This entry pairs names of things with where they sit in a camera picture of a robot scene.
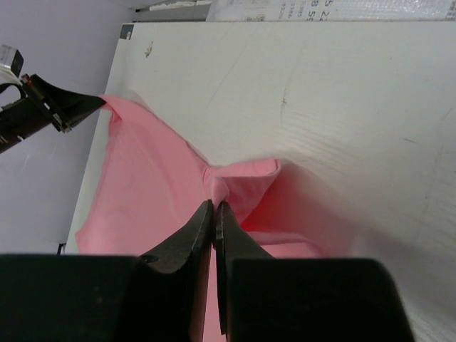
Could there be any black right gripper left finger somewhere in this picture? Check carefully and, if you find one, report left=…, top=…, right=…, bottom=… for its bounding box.
left=1, top=200, right=213, bottom=341

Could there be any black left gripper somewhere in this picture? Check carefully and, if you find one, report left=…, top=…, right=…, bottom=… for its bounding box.
left=1, top=74, right=106, bottom=153

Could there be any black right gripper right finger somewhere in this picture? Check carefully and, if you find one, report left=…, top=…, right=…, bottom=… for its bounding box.
left=214, top=202, right=414, bottom=341

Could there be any pink t-shirt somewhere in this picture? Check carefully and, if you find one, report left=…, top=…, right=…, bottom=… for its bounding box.
left=74, top=93, right=331, bottom=342

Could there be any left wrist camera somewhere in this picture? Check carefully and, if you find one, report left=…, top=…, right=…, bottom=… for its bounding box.
left=0, top=44, right=24, bottom=83

